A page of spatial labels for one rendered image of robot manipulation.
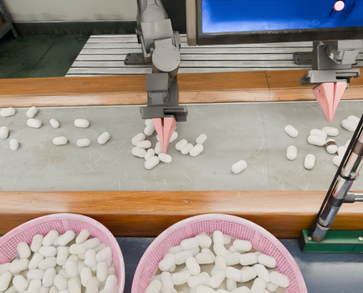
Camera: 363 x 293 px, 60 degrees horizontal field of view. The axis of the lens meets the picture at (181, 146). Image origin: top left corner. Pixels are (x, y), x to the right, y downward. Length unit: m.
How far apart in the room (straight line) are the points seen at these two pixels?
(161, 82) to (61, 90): 0.41
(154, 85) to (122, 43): 0.73
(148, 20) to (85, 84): 0.31
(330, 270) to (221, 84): 0.51
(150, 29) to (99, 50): 0.60
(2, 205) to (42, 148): 0.18
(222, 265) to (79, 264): 0.25
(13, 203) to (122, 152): 0.25
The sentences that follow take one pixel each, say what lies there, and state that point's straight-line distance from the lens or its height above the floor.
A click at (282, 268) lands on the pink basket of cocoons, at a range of 0.59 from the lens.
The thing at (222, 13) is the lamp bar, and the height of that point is 1.08.
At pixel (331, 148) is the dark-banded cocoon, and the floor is 0.76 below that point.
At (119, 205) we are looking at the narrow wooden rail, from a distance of 0.63.
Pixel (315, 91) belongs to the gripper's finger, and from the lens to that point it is 0.75.
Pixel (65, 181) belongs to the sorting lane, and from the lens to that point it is 0.74.
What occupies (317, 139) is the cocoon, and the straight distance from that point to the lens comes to 0.76.
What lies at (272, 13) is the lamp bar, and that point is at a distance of 0.48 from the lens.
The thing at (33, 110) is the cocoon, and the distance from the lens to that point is 0.94.
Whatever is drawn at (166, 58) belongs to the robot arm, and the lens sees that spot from 0.65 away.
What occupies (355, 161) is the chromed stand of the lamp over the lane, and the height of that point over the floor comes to 0.94.
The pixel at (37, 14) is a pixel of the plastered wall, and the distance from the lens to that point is 3.24.
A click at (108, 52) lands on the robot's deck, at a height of 0.67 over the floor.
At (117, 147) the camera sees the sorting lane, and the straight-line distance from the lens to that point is 0.76.
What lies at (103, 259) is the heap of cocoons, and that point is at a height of 0.74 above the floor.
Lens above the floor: 1.27
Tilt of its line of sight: 46 degrees down
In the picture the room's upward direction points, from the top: 5 degrees counter-clockwise
